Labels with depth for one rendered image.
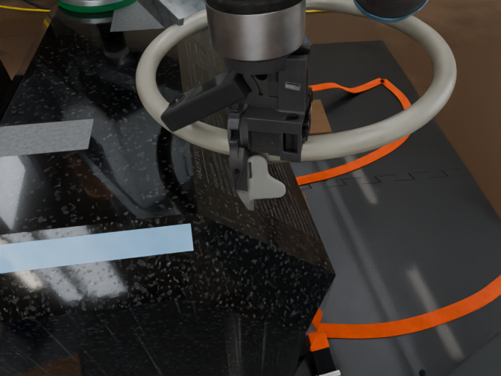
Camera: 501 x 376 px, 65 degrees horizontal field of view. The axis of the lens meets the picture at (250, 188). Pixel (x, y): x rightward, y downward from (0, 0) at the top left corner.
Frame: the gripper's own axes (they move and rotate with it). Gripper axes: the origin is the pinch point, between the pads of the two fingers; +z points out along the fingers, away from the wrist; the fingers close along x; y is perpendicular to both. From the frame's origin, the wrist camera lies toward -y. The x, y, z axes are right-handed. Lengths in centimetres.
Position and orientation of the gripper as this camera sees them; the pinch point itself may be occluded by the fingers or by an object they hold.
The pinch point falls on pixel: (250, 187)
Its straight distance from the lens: 52.9
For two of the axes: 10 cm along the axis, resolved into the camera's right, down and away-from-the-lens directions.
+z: 0.6, 7.1, 7.0
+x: 2.6, -6.9, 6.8
